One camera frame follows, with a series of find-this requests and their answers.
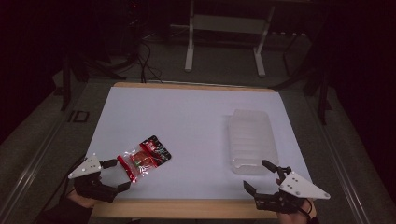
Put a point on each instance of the red and black snack packet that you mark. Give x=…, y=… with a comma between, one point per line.
x=144, y=158

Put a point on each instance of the wooden table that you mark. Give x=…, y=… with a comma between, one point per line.
x=186, y=209

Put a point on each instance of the person's left hand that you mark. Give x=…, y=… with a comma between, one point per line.
x=79, y=200

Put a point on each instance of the white table sheet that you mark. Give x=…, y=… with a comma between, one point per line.
x=186, y=130

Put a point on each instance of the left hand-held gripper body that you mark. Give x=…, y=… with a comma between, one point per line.
x=90, y=186

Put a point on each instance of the white metal stand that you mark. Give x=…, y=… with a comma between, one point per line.
x=230, y=25

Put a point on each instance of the black stand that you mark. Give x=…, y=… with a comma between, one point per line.
x=71, y=77
x=317, y=84

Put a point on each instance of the black square floor frame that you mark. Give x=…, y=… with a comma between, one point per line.
x=79, y=116

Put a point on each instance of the person's right hand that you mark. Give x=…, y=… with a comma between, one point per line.
x=294, y=218

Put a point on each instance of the clear plastic container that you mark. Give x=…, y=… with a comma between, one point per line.
x=252, y=143

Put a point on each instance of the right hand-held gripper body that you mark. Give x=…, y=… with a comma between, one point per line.
x=299, y=188

